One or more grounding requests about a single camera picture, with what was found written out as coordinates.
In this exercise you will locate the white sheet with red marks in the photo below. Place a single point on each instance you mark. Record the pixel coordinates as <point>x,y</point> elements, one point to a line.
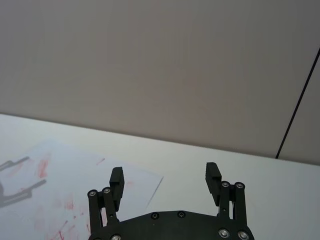
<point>75,175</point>

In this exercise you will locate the plain pale wall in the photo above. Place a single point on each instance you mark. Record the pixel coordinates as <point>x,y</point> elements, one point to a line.
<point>155,65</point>

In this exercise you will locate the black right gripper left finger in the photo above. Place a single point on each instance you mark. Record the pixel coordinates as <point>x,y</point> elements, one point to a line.
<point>117,183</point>

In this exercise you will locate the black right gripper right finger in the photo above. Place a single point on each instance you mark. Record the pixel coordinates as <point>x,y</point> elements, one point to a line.
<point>212,182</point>

